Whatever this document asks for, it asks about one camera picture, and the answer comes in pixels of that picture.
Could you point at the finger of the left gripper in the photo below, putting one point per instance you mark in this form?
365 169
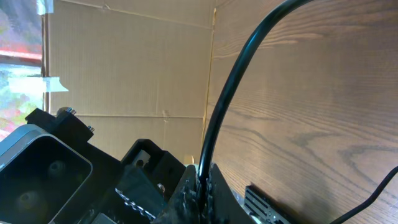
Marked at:
264 208

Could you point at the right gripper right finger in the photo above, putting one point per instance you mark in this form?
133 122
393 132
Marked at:
223 208

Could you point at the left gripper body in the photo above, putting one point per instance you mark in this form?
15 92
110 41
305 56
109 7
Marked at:
148 178

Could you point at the cardboard wall panel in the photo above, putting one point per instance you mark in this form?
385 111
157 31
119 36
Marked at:
134 69

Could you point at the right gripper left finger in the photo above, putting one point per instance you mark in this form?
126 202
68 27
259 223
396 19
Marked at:
182 207

